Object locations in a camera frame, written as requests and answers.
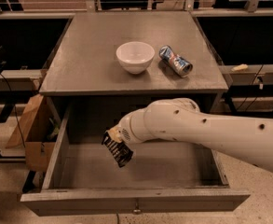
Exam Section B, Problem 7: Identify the white ceramic bowl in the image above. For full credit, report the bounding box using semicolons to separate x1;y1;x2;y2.
116;41;155;75

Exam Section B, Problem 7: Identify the grey wooden cabinet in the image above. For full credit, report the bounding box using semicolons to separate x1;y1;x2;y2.
40;11;227;132

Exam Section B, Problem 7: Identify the open grey top drawer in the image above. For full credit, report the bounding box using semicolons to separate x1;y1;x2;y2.
20;107;250;216

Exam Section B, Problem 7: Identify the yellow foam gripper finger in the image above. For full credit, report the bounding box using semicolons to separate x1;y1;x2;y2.
107;127;123;143

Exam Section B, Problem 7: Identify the brown cardboard box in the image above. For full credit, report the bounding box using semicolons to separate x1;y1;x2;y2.
6;94;55;172

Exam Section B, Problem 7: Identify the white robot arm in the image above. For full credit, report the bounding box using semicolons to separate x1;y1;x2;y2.
102;98;273;173

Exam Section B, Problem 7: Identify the small metal drawer knob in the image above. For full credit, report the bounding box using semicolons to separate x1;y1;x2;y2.
132;207;142;215

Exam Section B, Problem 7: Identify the yellow foam scrap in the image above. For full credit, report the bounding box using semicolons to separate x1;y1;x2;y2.
231;63;249;72

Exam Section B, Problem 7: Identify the blue crushed soda can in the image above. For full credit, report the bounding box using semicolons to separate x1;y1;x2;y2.
158;45;193;77

